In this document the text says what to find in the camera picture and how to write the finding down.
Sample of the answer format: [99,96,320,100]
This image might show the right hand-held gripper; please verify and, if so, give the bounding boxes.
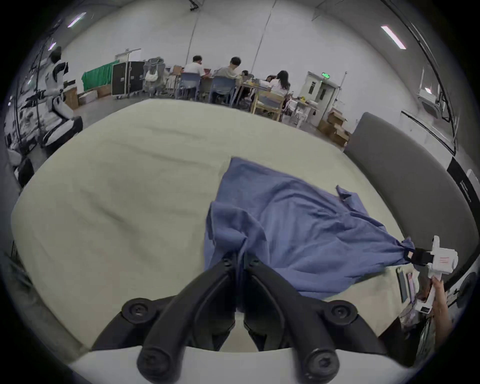
[402,235,459,315]

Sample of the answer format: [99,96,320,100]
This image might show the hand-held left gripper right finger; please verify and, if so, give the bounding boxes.
[242,253,389,383]

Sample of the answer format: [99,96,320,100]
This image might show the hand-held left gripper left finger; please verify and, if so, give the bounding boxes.
[91,252,241,383]

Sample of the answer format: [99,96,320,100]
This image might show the blue shirt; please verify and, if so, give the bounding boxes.
[203,157,413,300]

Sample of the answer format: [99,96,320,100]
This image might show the person's right forearm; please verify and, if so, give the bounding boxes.
[434,310,455,351]

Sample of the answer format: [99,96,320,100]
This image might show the person's right hand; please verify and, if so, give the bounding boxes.
[430,279,450,313]

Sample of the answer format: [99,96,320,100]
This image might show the dark phone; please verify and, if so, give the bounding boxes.
[396,267,409,304]

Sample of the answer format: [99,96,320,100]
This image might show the grey padded headboard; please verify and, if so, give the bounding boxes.
[343,112,480,286]

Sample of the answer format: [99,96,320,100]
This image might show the person's legs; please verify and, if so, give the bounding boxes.
[378,315,432,369]

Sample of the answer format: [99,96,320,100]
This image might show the bed with pale green sheet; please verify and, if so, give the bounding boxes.
[10,98,417,355]

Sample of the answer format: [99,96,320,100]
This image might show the stack of cartons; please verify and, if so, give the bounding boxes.
[317,108,352,148]

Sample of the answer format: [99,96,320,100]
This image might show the white small table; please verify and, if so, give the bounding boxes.
[290,98,320,129]

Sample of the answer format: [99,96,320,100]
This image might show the wooden chair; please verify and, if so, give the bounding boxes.
[251,90,286,122]

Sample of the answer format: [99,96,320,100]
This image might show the blue chair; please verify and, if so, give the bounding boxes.
[207,76,238,106]
[175,73,200,101]

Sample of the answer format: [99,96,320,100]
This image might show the grey office chair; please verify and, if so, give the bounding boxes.
[142,57,167,96]

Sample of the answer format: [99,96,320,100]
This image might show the black flight case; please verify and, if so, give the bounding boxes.
[111,60,146,100]

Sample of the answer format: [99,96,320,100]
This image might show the carton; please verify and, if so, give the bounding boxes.
[63,87,80,110]

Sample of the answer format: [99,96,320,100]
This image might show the green cloth screen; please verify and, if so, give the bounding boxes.
[81,61,121,93]

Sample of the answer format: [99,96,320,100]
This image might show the white humanoid robot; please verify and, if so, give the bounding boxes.
[37,46,84,152]

